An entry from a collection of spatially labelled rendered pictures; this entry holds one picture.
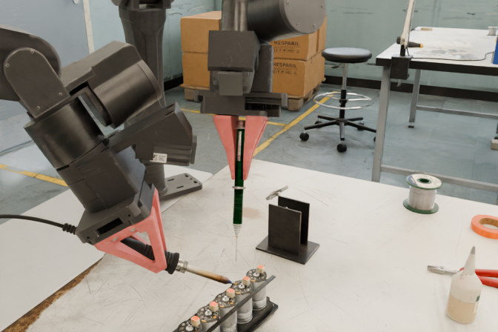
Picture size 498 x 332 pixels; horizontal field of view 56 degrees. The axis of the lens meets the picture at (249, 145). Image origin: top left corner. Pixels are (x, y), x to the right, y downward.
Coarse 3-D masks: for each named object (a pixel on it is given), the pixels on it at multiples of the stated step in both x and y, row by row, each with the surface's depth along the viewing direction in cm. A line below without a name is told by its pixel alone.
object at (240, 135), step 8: (240, 136) 53; (240, 144) 53; (240, 152) 53; (240, 160) 53; (240, 168) 53; (240, 176) 53; (240, 184) 53; (240, 192) 54; (240, 200) 54; (240, 208) 54; (240, 216) 54; (240, 224) 54
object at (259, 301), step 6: (252, 282) 55; (258, 282) 55; (264, 288) 55; (258, 294) 55; (264, 294) 56; (252, 300) 56; (258, 300) 55; (264, 300) 56; (252, 306) 56; (258, 306) 56; (264, 306) 56
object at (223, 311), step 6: (222, 300) 51; (228, 300) 51; (222, 312) 51; (228, 318) 51; (234, 318) 51; (222, 324) 51; (228, 324) 51; (234, 324) 52; (222, 330) 51; (228, 330) 51; (234, 330) 52
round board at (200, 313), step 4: (200, 308) 50; (204, 308) 50; (208, 308) 50; (200, 312) 50; (204, 312) 50; (212, 312) 50; (216, 312) 49; (200, 316) 49; (204, 316) 49; (208, 316) 49; (212, 316) 49; (216, 316) 49; (200, 320) 48; (204, 320) 48; (208, 320) 48; (212, 320) 48
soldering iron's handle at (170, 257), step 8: (64, 224) 49; (72, 232) 49; (128, 240) 50; (136, 240) 51; (136, 248) 50; (144, 248) 50; (152, 248) 51; (152, 256) 50; (168, 256) 51; (176, 256) 51; (168, 264) 51; (176, 264) 51; (168, 272) 51
